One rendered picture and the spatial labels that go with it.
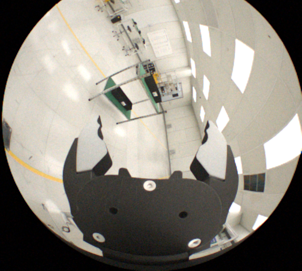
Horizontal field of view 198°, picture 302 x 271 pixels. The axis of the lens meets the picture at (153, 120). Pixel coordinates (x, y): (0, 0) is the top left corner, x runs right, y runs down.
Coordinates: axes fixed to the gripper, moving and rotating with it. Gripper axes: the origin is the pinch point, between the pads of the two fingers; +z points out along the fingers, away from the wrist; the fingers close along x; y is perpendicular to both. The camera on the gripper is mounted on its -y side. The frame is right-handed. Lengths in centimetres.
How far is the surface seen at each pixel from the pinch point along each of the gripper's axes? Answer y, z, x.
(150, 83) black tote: 22, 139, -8
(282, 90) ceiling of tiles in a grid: -37, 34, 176
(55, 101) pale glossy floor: 16, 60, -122
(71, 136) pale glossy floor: 65, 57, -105
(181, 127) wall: 482, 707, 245
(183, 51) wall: -122, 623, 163
